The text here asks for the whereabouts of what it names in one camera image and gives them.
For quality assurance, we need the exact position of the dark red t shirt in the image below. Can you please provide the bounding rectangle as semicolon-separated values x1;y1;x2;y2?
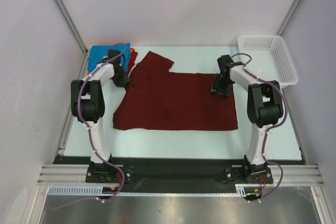
127;48;138;75
113;51;238;131

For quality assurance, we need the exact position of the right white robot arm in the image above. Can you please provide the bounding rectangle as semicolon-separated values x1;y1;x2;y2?
211;53;288;183

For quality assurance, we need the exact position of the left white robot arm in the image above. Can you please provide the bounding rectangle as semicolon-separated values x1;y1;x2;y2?
70;44;130;182

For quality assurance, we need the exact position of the folded dark red t shirt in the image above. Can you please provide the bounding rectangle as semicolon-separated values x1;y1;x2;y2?
127;48;138;75

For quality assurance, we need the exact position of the folded orange t shirt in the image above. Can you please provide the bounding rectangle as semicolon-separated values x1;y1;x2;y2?
87;44;138;75

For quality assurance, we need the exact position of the folded blue t shirt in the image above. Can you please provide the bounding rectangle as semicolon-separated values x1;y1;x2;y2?
87;43;131;72

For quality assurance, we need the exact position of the white plastic basket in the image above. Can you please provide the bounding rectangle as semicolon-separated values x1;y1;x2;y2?
237;35;298;88

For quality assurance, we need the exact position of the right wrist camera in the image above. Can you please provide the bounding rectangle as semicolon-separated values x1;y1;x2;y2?
217;55;233;69

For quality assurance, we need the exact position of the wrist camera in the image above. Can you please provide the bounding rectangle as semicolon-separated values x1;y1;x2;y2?
217;55;233;69
108;49;123;60

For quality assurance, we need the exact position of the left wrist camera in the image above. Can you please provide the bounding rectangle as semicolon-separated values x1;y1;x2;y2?
108;49;123;60

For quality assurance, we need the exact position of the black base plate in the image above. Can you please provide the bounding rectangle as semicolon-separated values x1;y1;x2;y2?
54;156;307;195

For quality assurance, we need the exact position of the white slotted cable duct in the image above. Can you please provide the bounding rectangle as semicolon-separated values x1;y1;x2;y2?
48;184;259;198

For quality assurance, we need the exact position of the left aluminium frame post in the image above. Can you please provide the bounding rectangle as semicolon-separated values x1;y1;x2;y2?
53;0;88;55

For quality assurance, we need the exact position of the aluminium frame post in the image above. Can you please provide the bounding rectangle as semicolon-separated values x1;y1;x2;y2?
53;0;88;55
276;0;303;36

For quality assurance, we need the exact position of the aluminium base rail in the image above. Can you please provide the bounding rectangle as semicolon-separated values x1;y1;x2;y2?
37;164;324;187

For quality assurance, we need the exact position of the right aluminium frame post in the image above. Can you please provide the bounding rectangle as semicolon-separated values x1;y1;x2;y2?
276;0;303;36

